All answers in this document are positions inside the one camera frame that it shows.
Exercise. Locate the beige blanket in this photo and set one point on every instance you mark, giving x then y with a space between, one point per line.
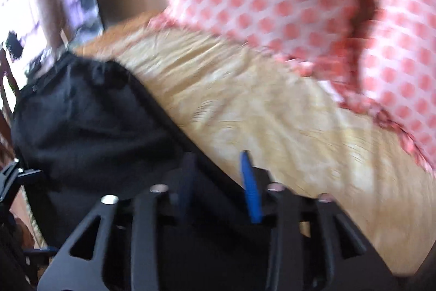
272 113

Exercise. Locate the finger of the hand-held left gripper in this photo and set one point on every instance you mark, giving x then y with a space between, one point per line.
18 175
41 250

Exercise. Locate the brown wooden frame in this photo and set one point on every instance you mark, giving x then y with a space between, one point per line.
6 107

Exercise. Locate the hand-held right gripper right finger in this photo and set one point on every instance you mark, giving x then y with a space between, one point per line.
249 190

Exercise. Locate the black pants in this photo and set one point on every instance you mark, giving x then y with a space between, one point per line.
88 127

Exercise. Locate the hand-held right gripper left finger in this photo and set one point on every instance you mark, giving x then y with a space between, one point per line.
185 190

